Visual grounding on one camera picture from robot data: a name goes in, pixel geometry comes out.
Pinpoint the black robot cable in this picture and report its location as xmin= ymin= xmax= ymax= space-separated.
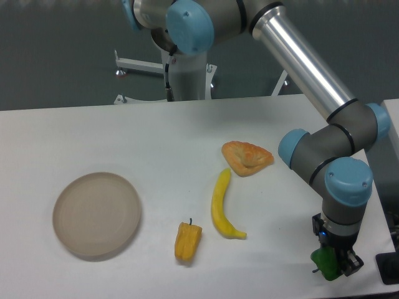
xmin=164 ymin=45 xmax=178 ymax=102

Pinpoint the yellow toy banana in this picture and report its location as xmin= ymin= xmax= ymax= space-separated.
xmin=211 ymin=168 xmax=247 ymax=240

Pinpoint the black device at table edge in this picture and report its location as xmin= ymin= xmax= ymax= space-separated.
xmin=375 ymin=252 xmax=398 ymax=285

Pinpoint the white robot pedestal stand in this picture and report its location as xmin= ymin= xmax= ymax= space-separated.
xmin=112 ymin=29 xmax=291 ymax=105

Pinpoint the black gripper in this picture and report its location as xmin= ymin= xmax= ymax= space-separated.
xmin=312 ymin=212 xmax=364 ymax=277

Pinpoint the beige round plate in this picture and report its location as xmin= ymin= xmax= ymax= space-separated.
xmin=52 ymin=172 xmax=142 ymax=261

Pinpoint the green toy pepper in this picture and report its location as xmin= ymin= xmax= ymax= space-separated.
xmin=310 ymin=246 xmax=341 ymax=281

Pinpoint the yellow toy pepper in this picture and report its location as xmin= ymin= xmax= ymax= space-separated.
xmin=175 ymin=218 xmax=202 ymax=262

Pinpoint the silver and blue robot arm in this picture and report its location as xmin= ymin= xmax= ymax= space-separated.
xmin=122 ymin=1 xmax=390 ymax=281

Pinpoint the toy croissant pastry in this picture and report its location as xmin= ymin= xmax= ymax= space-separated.
xmin=221 ymin=141 xmax=274 ymax=177

